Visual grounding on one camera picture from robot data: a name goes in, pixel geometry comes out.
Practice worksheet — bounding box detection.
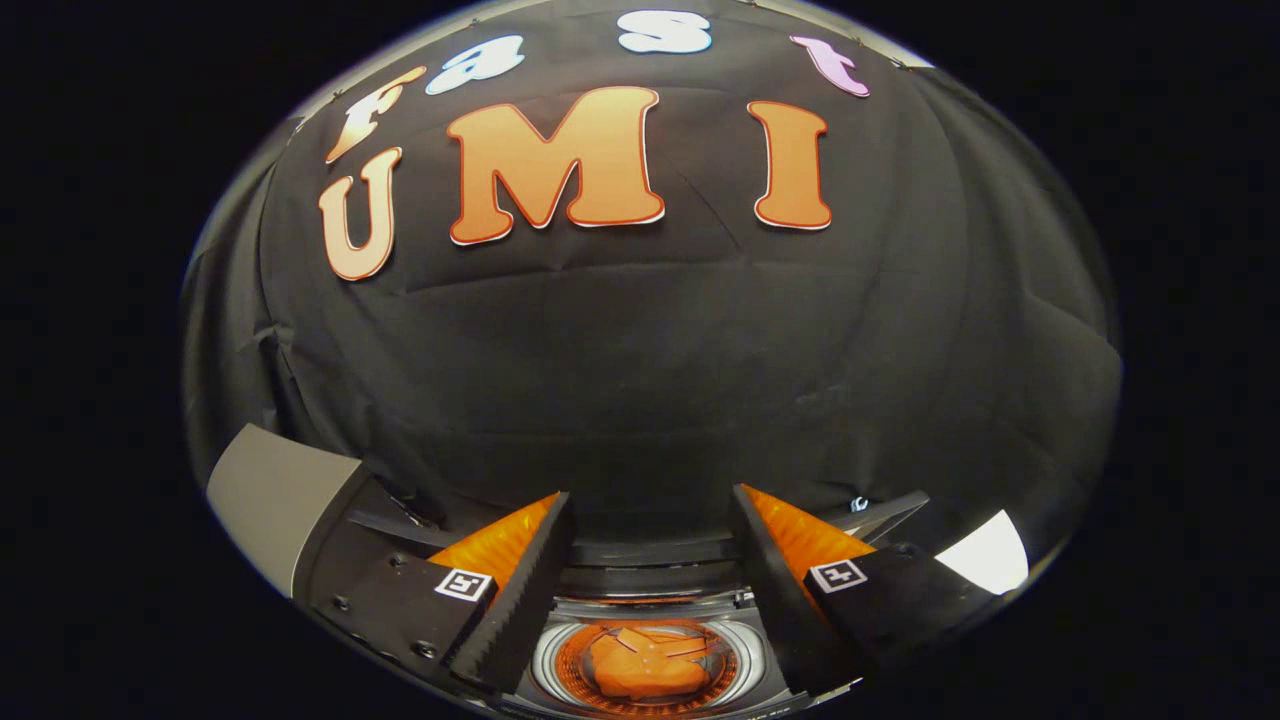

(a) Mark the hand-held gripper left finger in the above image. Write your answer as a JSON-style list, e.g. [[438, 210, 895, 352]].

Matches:
[[308, 491, 576, 695]]

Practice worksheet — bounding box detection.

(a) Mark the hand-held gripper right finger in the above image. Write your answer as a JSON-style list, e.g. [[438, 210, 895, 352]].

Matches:
[[731, 484, 1003, 698]]

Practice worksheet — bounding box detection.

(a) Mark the dark washing machine lid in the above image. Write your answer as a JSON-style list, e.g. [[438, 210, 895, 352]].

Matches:
[[345, 488, 931, 601]]

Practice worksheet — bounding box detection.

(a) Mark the orange yellow shirt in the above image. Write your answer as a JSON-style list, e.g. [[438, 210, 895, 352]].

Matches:
[[584, 624, 717, 701]]

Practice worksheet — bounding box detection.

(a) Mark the white panel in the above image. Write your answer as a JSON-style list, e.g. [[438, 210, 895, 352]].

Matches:
[[934, 509, 1031, 597]]

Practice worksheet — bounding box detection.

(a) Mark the black backdrop cloth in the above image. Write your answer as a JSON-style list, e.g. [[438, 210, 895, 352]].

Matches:
[[180, 0, 1123, 601]]

